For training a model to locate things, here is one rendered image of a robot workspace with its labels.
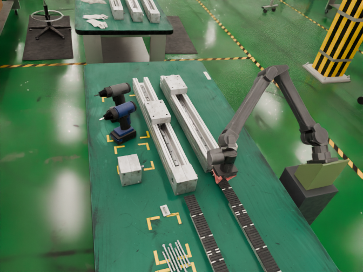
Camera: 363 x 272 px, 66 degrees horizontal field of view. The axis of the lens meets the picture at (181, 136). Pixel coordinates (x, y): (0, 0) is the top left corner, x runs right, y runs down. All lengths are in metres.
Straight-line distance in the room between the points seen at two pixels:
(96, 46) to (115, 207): 1.97
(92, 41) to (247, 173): 2.02
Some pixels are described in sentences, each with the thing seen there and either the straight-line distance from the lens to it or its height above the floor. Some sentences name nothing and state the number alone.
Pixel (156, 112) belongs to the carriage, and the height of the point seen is 0.90.
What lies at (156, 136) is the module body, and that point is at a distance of 1.44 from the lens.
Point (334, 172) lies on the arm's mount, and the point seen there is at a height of 0.89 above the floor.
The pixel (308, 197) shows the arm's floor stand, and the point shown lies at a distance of 1.52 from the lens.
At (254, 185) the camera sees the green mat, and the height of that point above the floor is 0.78.
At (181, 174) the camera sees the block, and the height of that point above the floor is 0.87.
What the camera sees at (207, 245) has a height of 0.81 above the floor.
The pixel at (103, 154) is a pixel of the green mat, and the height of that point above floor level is 0.78.
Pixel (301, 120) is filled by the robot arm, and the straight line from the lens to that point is 1.46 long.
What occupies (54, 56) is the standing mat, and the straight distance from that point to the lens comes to 4.05.
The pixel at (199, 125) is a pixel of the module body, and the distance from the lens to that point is 1.56.
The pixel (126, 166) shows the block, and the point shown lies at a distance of 1.28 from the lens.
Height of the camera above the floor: 1.84
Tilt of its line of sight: 42 degrees down
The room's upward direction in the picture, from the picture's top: 8 degrees clockwise
